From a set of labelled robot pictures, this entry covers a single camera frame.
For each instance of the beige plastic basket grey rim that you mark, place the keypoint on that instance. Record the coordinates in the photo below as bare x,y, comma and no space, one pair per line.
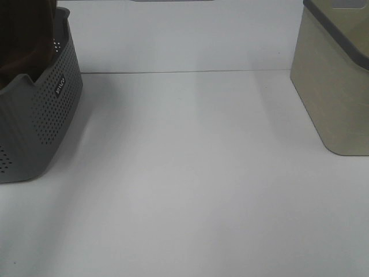
330,73

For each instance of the brown towel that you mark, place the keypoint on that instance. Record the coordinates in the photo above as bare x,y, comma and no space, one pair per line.
27,34

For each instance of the grey perforated plastic basket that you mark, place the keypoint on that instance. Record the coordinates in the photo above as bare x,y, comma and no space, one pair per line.
35,115

